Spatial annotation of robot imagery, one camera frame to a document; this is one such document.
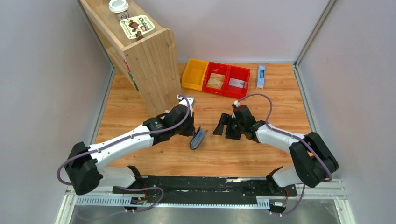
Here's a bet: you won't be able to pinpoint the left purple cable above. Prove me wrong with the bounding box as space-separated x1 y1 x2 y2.
57 94 191 186

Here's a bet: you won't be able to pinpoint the navy blue card holder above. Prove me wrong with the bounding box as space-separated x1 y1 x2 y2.
190 127 207 150

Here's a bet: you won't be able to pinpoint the red plastic bin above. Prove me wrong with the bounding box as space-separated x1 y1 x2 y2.
202 62 230 95
222 65 250 98

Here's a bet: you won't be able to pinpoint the yellow plastic bin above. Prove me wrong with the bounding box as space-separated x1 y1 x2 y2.
181 58 209 91

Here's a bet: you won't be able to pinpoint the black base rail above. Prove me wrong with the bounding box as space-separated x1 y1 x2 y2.
112 175 297 213

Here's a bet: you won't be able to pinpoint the blue white toothpaste box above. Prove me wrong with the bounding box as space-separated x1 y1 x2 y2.
256 64 265 89

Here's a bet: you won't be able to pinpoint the red plastic bin right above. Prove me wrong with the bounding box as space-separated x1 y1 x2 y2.
222 65 250 98

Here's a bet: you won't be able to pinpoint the red plastic bin left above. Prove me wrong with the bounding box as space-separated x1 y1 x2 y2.
202 62 230 95

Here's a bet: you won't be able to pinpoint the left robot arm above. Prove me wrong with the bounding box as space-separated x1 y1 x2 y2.
61 98 195 195

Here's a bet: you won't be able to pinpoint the wooden shelf unit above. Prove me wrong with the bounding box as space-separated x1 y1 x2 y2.
81 0 182 117

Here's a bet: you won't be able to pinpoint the silver card in bin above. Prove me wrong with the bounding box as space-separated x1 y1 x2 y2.
228 78 245 89

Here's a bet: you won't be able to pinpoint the Chobani yogurt lid pack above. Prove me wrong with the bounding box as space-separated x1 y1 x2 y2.
120 15 155 39

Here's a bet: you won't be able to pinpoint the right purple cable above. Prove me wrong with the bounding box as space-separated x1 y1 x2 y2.
233 93 333 183

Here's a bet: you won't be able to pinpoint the purple cable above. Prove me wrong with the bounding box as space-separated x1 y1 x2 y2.
233 93 333 183
57 94 191 186

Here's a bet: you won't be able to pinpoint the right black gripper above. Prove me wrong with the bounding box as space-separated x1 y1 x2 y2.
212 113 245 141

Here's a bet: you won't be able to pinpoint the tan cards in bin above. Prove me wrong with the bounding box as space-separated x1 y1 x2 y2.
206 73 225 90

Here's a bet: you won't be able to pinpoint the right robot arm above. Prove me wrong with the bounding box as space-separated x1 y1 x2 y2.
213 105 339 196

